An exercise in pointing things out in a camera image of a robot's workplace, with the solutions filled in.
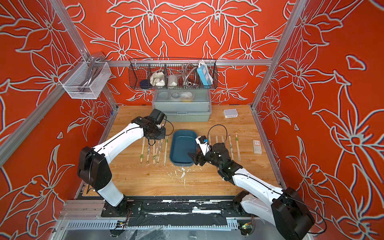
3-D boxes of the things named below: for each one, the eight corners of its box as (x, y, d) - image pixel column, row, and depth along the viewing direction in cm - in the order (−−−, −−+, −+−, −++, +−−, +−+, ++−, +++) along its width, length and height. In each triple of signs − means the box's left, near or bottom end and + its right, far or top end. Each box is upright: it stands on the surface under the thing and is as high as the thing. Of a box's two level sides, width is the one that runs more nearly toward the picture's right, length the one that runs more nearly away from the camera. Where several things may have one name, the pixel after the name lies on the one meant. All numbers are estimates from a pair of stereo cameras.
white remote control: (253, 153, 95) (255, 151, 93) (252, 141, 101) (253, 139, 99) (261, 154, 94) (262, 153, 93) (259, 142, 101) (260, 140, 99)
